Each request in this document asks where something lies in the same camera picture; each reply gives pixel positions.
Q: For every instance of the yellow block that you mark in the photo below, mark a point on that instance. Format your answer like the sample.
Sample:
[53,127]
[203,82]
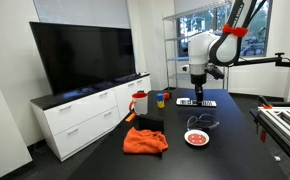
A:
[160,104]

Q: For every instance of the blue block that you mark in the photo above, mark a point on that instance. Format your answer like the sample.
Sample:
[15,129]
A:
[160,97]

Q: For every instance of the orange cloth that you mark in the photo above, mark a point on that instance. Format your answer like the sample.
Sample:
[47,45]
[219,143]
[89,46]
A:
[144,142]

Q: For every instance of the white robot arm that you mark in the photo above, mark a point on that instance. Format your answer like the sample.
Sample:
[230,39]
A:
[207,51]

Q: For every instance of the white mug red interior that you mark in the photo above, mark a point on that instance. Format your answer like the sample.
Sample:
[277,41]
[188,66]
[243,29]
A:
[139,103]

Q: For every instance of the white plate red food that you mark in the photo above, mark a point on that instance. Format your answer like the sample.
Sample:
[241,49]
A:
[196,137]

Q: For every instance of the clear safety glasses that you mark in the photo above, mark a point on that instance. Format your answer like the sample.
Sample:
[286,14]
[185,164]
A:
[204,122]

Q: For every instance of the window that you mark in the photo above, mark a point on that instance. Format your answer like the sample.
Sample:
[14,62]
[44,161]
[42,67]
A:
[254,42]

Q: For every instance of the black remote control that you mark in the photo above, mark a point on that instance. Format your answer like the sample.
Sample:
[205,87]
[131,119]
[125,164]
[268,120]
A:
[191,102]

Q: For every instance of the orange marker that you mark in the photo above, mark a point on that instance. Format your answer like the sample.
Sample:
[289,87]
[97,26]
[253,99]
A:
[130,117]

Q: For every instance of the white drawer cabinet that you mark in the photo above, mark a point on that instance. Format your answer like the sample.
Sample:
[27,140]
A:
[74,120]

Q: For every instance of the black box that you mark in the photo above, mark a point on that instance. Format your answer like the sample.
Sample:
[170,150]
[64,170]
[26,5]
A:
[147,122]

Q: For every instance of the large black television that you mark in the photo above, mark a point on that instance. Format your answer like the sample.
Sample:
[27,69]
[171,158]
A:
[78,56]

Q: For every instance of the aluminium extrusion frame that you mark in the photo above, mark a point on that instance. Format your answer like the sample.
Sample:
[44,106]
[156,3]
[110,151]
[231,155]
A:
[274,117]

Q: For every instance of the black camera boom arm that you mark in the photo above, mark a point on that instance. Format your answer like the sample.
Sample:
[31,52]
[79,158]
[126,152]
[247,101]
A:
[278,60]

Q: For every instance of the metal wire shelf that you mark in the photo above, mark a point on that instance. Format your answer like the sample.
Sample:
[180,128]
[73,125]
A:
[176,77]

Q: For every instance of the orange curved block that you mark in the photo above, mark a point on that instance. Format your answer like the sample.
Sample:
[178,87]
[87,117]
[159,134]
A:
[166,95]

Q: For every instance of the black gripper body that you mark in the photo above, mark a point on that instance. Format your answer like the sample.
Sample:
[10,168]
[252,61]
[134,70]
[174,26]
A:
[198,81]

